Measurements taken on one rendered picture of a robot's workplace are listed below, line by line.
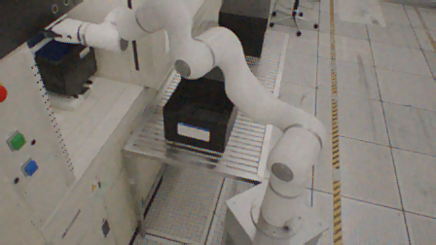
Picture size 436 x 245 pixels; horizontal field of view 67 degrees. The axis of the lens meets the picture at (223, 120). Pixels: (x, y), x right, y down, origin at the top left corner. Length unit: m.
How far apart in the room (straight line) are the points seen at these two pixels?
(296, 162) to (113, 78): 1.03
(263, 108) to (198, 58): 0.23
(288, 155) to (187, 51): 0.38
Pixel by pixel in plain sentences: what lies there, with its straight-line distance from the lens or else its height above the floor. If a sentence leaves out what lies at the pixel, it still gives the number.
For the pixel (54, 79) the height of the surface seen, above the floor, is 1.03.
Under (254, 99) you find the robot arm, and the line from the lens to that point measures 0.92.
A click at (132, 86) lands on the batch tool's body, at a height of 0.87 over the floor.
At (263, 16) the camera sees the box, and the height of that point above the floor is 1.01.
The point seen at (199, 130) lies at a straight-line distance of 1.36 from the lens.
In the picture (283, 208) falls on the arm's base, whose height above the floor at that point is 0.89.
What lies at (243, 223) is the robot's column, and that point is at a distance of 1.23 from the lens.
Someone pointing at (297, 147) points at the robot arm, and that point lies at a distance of 0.91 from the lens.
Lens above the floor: 1.82
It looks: 42 degrees down
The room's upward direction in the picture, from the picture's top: 6 degrees clockwise
